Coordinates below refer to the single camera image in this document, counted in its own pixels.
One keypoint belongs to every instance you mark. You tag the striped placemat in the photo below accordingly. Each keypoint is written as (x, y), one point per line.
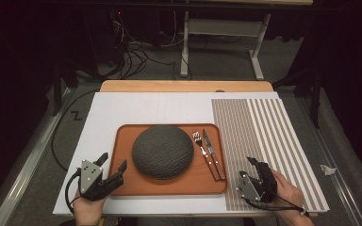
(264, 125)

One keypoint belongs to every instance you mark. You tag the crumpled white paper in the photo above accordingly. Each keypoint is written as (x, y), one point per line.
(327, 170)

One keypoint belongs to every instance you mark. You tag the metal floor rail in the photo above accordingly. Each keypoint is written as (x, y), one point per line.
(337, 182)
(19, 175)

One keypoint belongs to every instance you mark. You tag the black stand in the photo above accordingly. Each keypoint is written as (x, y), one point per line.
(56, 94)
(315, 103)

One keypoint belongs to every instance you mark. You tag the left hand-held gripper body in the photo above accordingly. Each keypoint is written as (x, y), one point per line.
(89, 179)

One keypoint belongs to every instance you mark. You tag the orange wood-grain tray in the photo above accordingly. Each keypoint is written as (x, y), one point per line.
(169, 185)

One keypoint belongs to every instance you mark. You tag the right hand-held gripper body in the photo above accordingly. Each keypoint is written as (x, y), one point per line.
(248, 186)

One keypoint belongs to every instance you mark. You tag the person's right hand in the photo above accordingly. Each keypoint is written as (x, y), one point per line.
(289, 197)

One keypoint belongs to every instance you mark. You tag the dark grey textured plate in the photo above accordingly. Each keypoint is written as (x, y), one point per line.
(162, 152)

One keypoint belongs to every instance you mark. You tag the person's left hand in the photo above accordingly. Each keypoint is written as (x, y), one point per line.
(88, 212)

